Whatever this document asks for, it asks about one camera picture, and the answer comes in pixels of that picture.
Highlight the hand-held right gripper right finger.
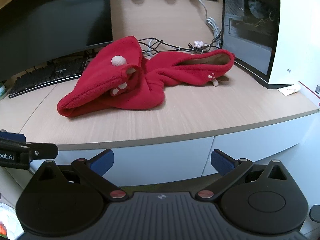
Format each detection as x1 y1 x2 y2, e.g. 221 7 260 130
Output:
195 149 293 202

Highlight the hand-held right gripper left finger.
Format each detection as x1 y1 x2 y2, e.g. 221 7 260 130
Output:
32 149 129 202

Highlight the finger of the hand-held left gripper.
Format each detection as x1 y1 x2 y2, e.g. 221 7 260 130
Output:
28 143 59 160

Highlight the red fleece hooded garment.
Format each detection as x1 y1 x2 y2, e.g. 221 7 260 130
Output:
57 35 235 118

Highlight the black keyboard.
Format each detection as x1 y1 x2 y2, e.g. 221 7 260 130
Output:
9 56 88 98

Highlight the white paper note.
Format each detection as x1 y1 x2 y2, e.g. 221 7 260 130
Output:
277 84 301 96

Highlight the white box with red edge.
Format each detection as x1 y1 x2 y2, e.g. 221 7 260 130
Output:
299 80 320 109

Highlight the black computer monitor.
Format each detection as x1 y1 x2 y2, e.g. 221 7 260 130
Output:
0 0 113 82

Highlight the black cable tangle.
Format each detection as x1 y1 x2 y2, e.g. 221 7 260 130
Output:
137 29 223 55

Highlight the grey cable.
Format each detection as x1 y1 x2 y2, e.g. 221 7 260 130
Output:
143 39 157 58

